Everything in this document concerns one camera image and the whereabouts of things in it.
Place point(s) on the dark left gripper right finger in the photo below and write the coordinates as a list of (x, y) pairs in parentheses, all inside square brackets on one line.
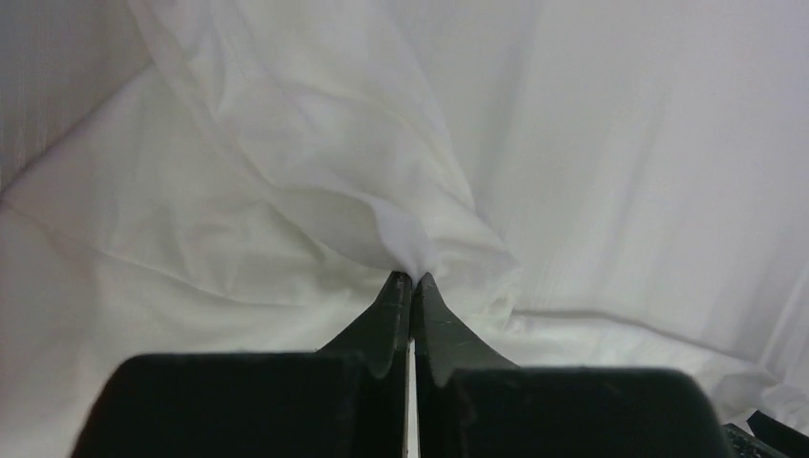
[(474, 402)]

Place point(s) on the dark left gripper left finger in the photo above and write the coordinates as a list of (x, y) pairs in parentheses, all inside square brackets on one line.
[(346, 399)]

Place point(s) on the white printed t-shirt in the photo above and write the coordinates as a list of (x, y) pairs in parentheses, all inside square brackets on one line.
[(589, 183)]

